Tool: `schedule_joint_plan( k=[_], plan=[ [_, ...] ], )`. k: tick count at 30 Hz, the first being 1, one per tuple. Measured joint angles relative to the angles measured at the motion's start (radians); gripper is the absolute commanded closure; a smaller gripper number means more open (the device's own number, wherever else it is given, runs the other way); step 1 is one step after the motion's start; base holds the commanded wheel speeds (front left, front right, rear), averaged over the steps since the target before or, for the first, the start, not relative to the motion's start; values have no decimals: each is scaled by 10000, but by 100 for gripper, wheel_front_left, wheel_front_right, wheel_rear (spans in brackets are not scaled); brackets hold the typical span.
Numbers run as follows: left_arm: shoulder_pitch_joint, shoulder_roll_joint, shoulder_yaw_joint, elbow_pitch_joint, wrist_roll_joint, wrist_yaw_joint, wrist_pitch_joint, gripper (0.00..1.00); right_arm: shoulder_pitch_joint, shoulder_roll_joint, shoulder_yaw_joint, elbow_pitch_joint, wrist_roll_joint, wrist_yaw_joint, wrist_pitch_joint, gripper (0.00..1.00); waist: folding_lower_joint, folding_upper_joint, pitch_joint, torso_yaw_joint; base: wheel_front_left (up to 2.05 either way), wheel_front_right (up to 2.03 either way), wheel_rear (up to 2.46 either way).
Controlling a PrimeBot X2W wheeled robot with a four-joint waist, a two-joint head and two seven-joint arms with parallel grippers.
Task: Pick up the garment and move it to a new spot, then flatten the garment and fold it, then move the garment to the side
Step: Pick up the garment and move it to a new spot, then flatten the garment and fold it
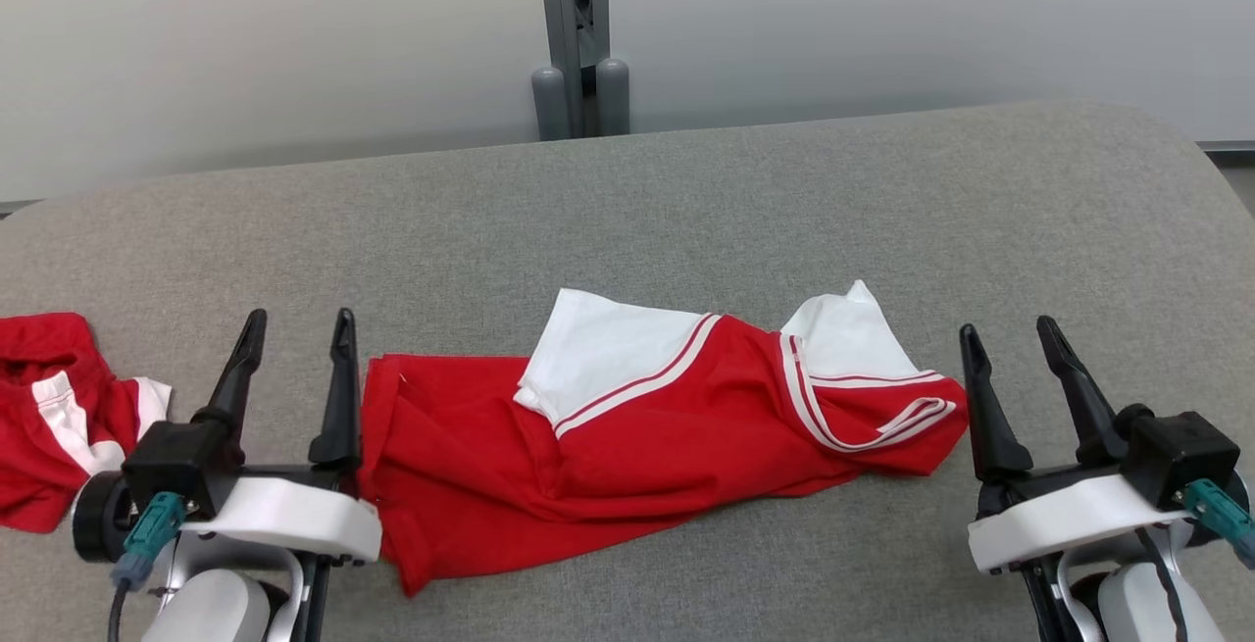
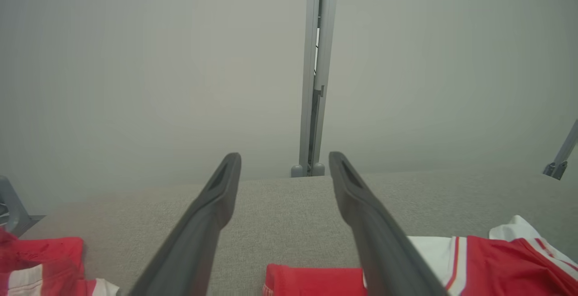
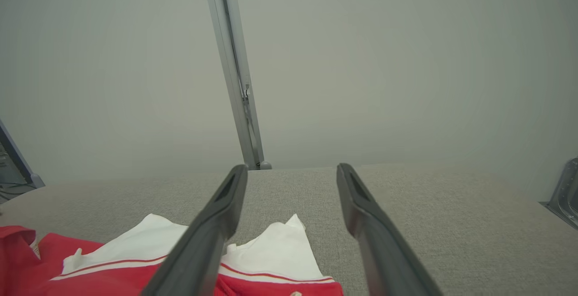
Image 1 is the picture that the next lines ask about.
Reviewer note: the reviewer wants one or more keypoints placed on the red shirt with white sleeves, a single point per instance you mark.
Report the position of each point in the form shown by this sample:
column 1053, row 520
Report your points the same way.
column 627, row 446

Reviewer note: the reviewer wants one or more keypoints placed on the teal camera connector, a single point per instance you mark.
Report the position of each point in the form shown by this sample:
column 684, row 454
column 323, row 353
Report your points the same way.
column 1221, row 515
column 149, row 532

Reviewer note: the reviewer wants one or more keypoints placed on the red garment with white bands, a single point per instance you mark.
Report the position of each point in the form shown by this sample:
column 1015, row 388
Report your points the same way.
column 39, row 466

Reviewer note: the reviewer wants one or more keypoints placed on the teal left camera connector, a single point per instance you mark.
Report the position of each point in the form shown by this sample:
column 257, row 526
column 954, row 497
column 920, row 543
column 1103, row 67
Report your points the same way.
column 149, row 532

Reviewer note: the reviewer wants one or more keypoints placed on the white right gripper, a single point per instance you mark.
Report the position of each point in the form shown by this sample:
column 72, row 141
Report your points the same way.
column 1069, row 522

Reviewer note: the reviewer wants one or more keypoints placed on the grey metal partition post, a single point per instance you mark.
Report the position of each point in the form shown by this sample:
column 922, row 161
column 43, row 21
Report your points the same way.
column 563, row 15

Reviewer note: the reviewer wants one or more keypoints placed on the grey cylindrical post foot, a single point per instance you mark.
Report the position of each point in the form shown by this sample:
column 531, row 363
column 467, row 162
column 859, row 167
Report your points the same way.
column 613, row 98
column 550, row 103

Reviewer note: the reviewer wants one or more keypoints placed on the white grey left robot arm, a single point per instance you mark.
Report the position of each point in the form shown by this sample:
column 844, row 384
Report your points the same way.
column 211, row 608

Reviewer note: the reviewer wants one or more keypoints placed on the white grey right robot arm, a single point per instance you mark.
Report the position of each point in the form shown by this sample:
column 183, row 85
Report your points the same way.
column 1132, row 608

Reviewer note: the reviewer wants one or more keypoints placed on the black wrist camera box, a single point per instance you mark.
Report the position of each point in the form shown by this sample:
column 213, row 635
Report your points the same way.
column 176, row 461
column 1181, row 451

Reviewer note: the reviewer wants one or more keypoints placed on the teal right camera connector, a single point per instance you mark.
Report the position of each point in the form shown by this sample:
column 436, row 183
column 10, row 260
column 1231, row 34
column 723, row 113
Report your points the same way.
column 1221, row 515

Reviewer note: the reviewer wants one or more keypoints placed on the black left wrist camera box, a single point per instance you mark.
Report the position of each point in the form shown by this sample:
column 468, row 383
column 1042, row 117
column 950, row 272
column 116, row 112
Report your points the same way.
column 176, row 461

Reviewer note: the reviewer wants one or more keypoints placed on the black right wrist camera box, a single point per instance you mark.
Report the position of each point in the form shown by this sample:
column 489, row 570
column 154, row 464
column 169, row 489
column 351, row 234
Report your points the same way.
column 1181, row 451

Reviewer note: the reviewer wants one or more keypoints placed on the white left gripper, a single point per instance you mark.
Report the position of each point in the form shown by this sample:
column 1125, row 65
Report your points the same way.
column 294, row 519

